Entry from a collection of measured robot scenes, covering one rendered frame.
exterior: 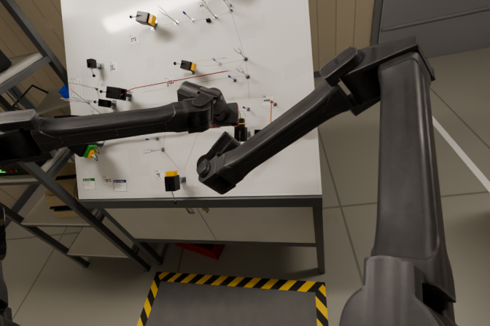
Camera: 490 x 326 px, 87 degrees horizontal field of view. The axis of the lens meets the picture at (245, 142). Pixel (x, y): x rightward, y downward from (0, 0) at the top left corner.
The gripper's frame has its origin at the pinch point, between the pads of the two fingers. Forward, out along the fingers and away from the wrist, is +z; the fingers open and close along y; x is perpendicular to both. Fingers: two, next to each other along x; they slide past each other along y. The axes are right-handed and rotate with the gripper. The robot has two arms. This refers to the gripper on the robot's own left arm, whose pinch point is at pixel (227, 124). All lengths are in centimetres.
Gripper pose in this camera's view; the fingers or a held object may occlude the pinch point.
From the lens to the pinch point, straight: 86.9
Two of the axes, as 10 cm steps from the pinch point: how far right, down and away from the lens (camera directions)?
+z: 1.4, 3.1, 9.4
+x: 0.3, 9.5, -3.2
